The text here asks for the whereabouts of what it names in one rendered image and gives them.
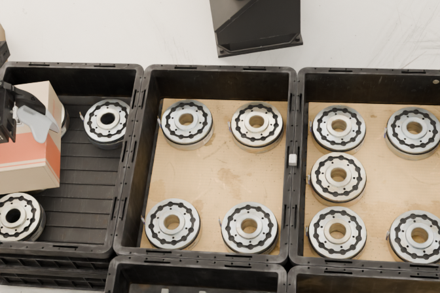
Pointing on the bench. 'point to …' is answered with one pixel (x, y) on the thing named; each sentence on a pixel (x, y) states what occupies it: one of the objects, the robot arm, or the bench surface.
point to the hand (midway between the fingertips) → (15, 133)
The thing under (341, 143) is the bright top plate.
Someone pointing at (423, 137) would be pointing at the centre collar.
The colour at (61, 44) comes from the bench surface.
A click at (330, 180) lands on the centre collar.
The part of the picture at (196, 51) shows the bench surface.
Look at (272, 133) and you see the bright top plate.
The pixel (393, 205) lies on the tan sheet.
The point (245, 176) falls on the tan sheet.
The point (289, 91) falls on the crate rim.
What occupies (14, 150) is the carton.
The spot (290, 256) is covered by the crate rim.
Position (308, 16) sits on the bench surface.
